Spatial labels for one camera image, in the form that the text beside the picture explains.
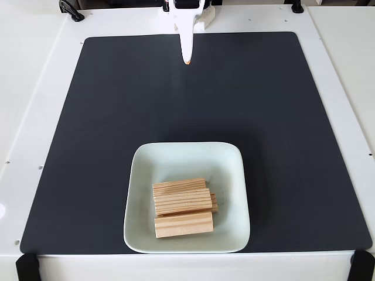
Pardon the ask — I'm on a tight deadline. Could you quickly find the grooved wooden block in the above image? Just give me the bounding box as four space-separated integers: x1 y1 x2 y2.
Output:
154 189 213 217
160 193 220 218
154 210 214 240
152 177 207 197

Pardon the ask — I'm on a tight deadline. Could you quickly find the pale green square plate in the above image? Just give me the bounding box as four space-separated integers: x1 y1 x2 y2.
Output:
122 142 251 254

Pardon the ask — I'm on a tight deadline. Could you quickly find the black rubber mat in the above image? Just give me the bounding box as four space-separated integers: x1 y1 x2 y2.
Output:
19 31 373 255

